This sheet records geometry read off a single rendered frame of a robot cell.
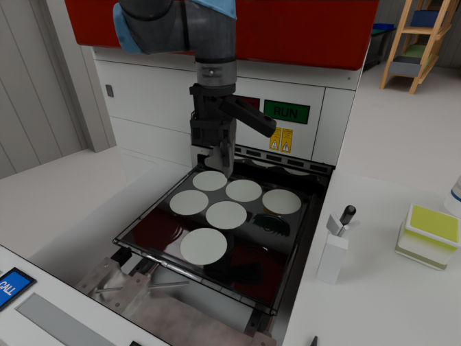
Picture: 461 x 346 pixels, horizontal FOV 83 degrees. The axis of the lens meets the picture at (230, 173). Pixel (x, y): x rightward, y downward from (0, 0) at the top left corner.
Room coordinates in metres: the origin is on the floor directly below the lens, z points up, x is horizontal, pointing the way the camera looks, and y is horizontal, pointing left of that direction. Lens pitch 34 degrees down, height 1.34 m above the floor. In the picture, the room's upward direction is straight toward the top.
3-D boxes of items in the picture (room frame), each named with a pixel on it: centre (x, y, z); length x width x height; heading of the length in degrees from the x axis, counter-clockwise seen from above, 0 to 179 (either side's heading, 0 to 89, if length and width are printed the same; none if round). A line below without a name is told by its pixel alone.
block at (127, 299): (0.27, 0.18, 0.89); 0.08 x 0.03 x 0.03; 154
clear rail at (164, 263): (0.32, 0.09, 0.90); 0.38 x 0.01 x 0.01; 64
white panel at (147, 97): (0.77, 0.09, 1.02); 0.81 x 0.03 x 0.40; 64
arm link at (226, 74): (0.51, 0.03, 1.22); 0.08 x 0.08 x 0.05
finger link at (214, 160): (0.49, 0.03, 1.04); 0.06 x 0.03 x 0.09; 79
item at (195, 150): (0.68, -0.07, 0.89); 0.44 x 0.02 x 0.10; 64
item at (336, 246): (0.27, -0.16, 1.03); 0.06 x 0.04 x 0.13; 154
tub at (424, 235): (0.32, -0.34, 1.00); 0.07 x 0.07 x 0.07; 55
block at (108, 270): (0.30, 0.25, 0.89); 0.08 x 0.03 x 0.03; 154
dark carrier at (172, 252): (0.48, 0.01, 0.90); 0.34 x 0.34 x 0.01; 64
